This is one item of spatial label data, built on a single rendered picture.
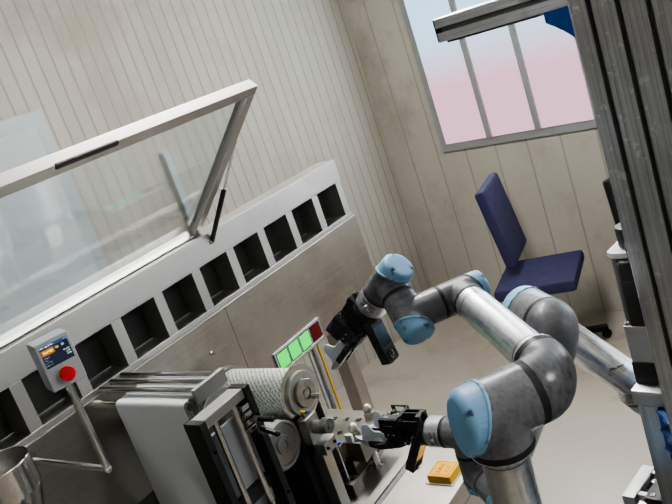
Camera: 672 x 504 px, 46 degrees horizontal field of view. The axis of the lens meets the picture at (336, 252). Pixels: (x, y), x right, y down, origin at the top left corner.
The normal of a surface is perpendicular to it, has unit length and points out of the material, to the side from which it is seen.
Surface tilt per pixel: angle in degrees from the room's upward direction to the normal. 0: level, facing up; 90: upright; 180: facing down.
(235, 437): 90
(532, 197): 90
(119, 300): 90
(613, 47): 90
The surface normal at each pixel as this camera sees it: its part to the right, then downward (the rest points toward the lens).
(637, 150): -0.65, 0.40
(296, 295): 0.79, -0.10
